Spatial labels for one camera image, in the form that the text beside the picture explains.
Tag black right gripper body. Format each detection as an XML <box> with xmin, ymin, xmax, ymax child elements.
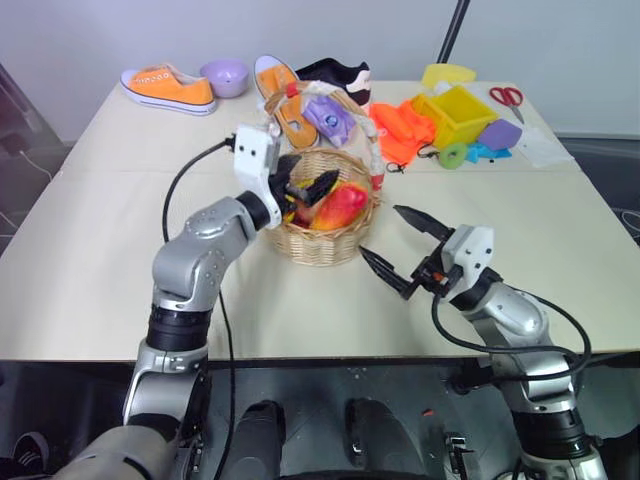
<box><xmin>402</xmin><ymin>239</ymin><xmax>459</xmax><ymax>301</ymax></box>

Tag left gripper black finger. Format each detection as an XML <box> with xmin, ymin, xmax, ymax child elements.
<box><xmin>272</xmin><ymin>153</ymin><xmax>303</xmax><ymax>182</ymax></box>
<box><xmin>285</xmin><ymin>169</ymin><xmax>341</xmax><ymax>207</ymax></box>

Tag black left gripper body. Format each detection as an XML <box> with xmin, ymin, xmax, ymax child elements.
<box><xmin>269</xmin><ymin>169</ymin><xmax>304</xmax><ymax>214</ymax></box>

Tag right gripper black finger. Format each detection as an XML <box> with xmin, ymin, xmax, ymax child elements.
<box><xmin>393</xmin><ymin>204</ymin><xmax>455</xmax><ymax>244</ymax></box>
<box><xmin>358</xmin><ymin>245</ymin><xmax>417</xmax><ymax>300</ymax></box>

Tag red yellow mango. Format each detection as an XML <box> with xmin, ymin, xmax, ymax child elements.
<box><xmin>309</xmin><ymin>183</ymin><xmax>369</xmax><ymax>232</ymax></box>

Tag purple plastic toy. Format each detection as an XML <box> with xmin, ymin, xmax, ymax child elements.
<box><xmin>301</xmin><ymin>94</ymin><xmax>357</xmax><ymax>147</ymax></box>

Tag orange canvas sneaker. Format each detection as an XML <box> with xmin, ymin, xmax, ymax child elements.
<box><xmin>253</xmin><ymin>54</ymin><xmax>322</xmax><ymax>149</ymax></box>
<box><xmin>119</xmin><ymin>63</ymin><xmax>219</xmax><ymax>118</ymax></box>

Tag blue foam piece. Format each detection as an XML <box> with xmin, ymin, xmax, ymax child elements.
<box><xmin>466</xmin><ymin>141</ymin><xmax>515</xmax><ymax>165</ymax></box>

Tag orange fabric vest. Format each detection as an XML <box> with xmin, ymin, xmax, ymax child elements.
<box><xmin>368</xmin><ymin>98</ymin><xmax>437</xmax><ymax>169</ymax></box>

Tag black white sneaker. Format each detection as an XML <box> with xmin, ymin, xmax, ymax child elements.
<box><xmin>294</xmin><ymin>57</ymin><xmax>373</xmax><ymax>107</ymax></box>

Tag purple plastic bowl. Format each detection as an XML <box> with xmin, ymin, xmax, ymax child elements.
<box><xmin>199</xmin><ymin>58</ymin><xmax>251</xmax><ymax>100</ymax></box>

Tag yellow plastic box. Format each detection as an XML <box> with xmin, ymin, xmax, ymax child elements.
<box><xmin>411</xmin><ymin>85</ymin><xmax>502</xmax><ymax>151</ymax></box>

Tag purple foam block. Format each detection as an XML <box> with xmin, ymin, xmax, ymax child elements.
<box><xmin>478</xmin><ymin>118</ymin><xmax>524</xmax><ymax>152</ymax></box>

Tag clear plastic bag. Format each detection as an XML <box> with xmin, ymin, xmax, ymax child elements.
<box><xmin>516</xmin><ymin>125</ymin><xmax>575</xmax><ymax>169</ymax></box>

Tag dark rounded shape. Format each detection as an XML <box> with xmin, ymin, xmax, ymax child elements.
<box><xmin>346</xmin><ymin>397</ymin><xmax>417</xmax><ymax>472</ymax></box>
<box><xmin>233</xmin><ymin>399</ymin><xmax>287</xmax><ymax>479</ymax></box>

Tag black slanted pole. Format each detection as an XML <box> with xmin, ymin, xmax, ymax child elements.
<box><xmin>436</xmin><ymin>0</ymin><xmax>472</xmax><ymax>65</ymax></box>

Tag black shoe with white stripes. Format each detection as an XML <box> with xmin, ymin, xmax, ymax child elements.
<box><xmin>10</xmin><ymin>431</ymin><xmax>52</xmax><ymax>472</ymax></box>

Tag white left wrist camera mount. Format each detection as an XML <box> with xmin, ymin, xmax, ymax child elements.
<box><xmin>232</xmin><ymin>124</ymin><xmax>284</xmax><ymax>230</ymax></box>

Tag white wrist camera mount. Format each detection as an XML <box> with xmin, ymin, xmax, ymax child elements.
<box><xmin>232</xmin><ymin>124</ymin><xmax>284</xmax><ymax>230</ymax></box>
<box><xmin>439</xmin><ymin>224</ymin><xmax>496</xmax><ymax>302</ymax></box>

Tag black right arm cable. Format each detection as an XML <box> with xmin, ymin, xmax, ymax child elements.
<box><xmin>431</xmin><ymin>292</ymin><xmax>594</xmax><ymax>376</ymax></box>

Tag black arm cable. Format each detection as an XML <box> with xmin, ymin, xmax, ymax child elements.
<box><xmin>431</xmin><ymin>292</ymin><xmax>594</xmax><ymax>376</ymax></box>
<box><xmin>162</xmin><ymin>135</ymin><xmax>239</xmax><ymax>480</ymax></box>

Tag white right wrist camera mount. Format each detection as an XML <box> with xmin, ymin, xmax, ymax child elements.
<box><xmin>439</xmin><ymin>224</ymin><xmax>496</xmax><ymax>302</ymax></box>

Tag wicker basket with handle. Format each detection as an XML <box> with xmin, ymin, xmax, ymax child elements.
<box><xmin>260</xmin><ymin>82</ymin><xmax>387</xmax><ymax>267</ymax></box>

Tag green tape ring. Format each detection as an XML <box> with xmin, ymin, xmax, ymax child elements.
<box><xmin>438</xmin><ymin>141</ymin><xmax>469</xmax><ymax>170</ymax></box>

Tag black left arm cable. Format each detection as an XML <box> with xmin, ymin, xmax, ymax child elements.
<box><xmin>162</xmin><ymin>135</ymin><xmax>239</xmax><ymax>480</ymax></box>

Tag red handled scissors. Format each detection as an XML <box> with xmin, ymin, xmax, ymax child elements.
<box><xmin>488</xmin><ymin>85</ymin><xmax>527</xmax><ymax>125</ymax></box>

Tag white floor cable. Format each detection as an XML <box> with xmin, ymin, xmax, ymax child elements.
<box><xmin>18</xmin><ymin>148</ymin><xmax>55</xmax><ymax>180</ymax></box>

